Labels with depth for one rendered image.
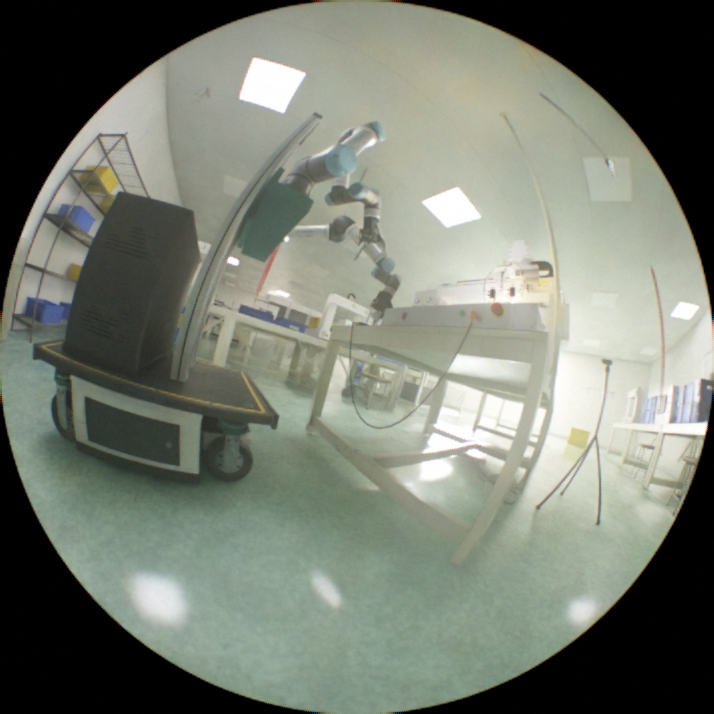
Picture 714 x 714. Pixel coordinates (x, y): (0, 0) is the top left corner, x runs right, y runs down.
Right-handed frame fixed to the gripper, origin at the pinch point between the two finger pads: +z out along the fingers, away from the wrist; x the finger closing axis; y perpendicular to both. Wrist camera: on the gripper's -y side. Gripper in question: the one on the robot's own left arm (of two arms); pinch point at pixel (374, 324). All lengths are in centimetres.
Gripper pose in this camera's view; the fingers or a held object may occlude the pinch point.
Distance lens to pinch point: 123.6
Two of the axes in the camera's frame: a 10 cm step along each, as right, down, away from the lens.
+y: -7.3, -4.9, -4.8
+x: 5.0, 1.0, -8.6
